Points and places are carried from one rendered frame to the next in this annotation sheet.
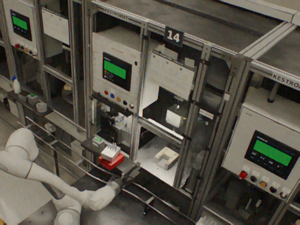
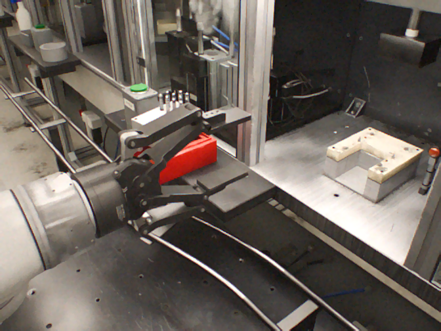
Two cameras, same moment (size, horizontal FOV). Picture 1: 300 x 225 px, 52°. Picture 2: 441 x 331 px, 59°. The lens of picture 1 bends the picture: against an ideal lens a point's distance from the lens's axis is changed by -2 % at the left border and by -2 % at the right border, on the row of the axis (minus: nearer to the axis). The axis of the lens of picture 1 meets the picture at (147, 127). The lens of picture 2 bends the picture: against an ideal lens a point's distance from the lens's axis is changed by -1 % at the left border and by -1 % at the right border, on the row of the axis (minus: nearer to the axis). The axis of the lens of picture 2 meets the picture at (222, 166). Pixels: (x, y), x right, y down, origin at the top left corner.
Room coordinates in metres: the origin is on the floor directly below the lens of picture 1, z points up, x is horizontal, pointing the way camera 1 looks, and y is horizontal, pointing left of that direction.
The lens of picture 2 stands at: (1.03, -0.09, 1.39)
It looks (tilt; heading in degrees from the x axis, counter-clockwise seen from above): 33 degrees down; 18
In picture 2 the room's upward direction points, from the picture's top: straight up
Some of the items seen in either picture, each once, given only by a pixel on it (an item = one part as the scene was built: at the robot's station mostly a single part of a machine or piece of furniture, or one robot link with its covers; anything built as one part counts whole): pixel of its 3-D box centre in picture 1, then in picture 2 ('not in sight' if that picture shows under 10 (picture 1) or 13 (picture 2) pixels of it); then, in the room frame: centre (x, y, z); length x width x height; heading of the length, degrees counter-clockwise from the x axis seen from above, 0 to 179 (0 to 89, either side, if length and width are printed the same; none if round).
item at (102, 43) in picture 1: (125, 68); not in sight; (1.96, 0.21, 1.60); 0.42 x 0.29 x 0.46; 57
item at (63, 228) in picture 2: (113, 188); (56, 218); (1.27, 0.17, 1.12); 0.09 x 0.06 x 0.09; 57
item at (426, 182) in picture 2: not in sight; (430, 170); (1.77, -0.28, 0.96); 0.03 x 0.03 x 0.12; 57
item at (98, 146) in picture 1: (99, 145); (144, 110); (1.82, 0.37, 0.97); 0.08 x 0.08 x 0.12; 57
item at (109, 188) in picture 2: (120, 182); (121, 192); (1.34, 0.13, 1.12); 0.09 x 0.07 x 0.08; 147
